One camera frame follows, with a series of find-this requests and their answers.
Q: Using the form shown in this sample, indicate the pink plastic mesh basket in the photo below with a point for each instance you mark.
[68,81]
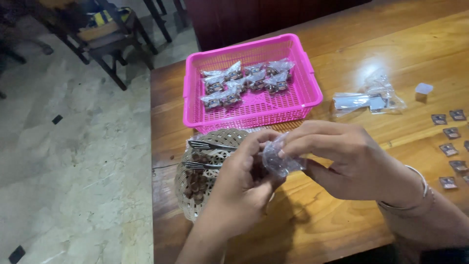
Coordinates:
[256,106]

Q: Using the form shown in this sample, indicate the dark wooden chair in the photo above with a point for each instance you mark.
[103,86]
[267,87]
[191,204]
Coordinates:
[161,16]
[106,47]

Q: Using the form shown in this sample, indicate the heap of brown round sweets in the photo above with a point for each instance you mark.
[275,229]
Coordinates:
[196,183]

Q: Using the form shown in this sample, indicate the person's left hand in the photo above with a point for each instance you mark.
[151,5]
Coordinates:
[234,187]

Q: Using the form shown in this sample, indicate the person's right hand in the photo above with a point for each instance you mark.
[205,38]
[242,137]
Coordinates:
[351,165]

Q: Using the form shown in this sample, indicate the dark wooden cabinet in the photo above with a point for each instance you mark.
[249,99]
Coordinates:
[249,18]

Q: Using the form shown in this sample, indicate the stack of empty clear bags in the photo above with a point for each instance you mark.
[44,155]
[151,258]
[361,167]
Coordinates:
[368,99]

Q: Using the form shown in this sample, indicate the small clear plastic bag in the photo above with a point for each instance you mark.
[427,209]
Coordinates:
[280,165]

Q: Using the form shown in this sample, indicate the person's right fingers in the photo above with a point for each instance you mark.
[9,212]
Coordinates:
[318,134]

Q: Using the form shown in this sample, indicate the beige woven round tray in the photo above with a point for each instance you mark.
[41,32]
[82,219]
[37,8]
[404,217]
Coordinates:
[198,198]

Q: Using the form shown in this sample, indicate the pile of filled clear packets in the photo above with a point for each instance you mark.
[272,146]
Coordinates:
[245,84]

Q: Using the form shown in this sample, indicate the yellow striped cushion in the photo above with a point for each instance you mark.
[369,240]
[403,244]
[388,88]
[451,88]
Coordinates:
[106,22]

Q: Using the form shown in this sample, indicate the scattered small printed labels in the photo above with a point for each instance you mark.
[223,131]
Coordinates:
[450,148]

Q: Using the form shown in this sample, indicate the person's left fingers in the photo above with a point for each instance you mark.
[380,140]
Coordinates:
[252,141]

